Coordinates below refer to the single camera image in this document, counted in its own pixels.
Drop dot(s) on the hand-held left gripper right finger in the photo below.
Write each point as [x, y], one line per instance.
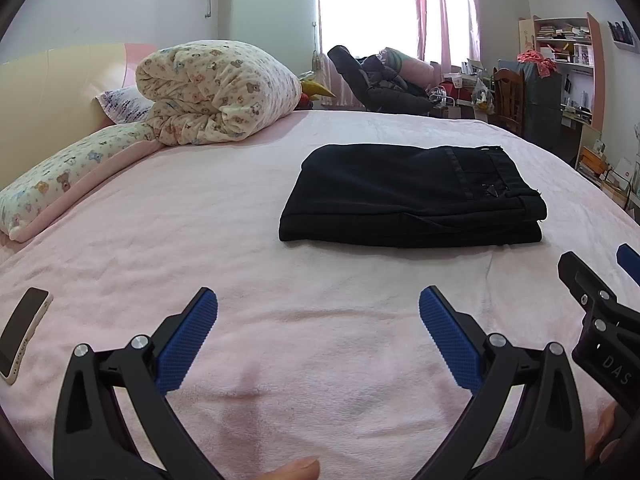
[450, 340]

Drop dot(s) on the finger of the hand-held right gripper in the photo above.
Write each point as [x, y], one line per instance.
[630, 260]
[582, 280]

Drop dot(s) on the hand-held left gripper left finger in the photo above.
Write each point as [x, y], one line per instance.
[185, 345]

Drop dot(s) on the black pants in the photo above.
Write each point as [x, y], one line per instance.
[400, 195]

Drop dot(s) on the person's right hand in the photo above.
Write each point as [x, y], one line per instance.
[602, 435]

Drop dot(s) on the person's left hand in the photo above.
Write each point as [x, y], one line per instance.
[292, 470]

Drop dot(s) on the pink bed blanket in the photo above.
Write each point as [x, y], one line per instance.
[300, 285]

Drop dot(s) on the smartphone in cream case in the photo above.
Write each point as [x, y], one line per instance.
[22, 330]

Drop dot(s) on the grey cabinet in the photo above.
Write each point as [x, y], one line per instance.
[542, 100]

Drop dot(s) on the pink bookshelf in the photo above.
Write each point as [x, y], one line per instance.
[597, 65]

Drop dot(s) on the wooden chair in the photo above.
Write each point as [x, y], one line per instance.
[509, 95]

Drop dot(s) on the long bear print pillow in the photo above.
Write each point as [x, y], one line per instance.
[60, 175]

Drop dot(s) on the red cloth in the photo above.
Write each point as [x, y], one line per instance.
[537, 59]

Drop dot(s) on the cluttered desk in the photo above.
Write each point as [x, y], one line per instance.
[462, 90]

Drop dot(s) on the purple patterned pillow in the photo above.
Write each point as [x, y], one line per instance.
[125, 102]

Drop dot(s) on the dark jacket pile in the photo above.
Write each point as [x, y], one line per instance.
[385, 95]

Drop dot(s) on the rolled bear print quilt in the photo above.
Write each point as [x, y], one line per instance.
[215, 90]

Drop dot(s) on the pink plush cushion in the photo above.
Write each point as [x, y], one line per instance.
[417, 70]

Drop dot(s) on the yellow stuffed toy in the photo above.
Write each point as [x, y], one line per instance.
[315, 90]

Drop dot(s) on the cream and pink headboard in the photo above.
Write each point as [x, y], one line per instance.
[50, 90]

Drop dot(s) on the pink curtain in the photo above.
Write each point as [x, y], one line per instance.
[445, 10]

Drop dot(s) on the wall shelf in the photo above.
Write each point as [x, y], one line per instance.
[622, 37]

